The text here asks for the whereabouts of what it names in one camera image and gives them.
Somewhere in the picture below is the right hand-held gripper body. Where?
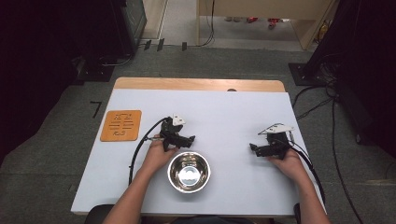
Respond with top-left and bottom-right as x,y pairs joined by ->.
258,123 -> 295,161

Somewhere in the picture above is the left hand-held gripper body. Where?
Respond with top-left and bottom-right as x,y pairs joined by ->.
159,113 -> 188,153

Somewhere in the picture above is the stainless steel bowl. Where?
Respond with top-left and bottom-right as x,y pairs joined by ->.
166,151 -> 212,194

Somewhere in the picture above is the person's right hand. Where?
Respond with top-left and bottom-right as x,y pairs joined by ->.
267,148 -> 308,185

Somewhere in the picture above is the person's left hand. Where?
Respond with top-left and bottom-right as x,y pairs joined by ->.
141,134 -> 180,179

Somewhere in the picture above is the orange square mat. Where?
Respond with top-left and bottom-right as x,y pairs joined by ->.
99,109 -> 143,143

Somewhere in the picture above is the black stand base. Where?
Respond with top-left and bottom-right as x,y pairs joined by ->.
288,62 -> 326,87
76,57 -> 116,83

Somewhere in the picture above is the person's dark clothing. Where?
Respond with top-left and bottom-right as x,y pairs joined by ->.
172,215 -> 251,224

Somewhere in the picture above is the black curtain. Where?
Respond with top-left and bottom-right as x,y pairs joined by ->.
0,0 -> 125,166
303,0 -> 396,160

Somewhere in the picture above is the light wooden desk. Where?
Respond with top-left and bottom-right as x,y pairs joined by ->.
195,0 -> 339,51

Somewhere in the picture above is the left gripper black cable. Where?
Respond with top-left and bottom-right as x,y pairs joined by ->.
128,116 -> 173,186

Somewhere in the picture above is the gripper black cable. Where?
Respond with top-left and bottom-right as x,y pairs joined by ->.
128,116 -> 173,186
289,131 -> 327,207

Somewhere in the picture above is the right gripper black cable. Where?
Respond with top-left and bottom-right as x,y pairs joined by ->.
289,131 -> 327,207

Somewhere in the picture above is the long black floor cable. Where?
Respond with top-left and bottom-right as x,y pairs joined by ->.
331,96 -> 365,224

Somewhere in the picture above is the black hanging cable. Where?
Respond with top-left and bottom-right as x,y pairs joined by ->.
199,0 -> 217,49

